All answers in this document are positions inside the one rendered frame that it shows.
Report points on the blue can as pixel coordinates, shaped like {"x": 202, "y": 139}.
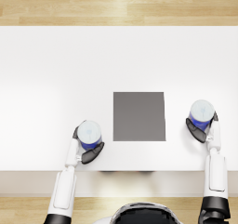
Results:
{"x": 89, "y": 134}
{"x": 201, "y": 113}

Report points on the dark grey square mat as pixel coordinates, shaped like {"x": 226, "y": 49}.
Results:
{"x": 138, "y": 116}

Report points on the dark round robot body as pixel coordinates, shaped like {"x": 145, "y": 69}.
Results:
{"x": 145, "y": 214}

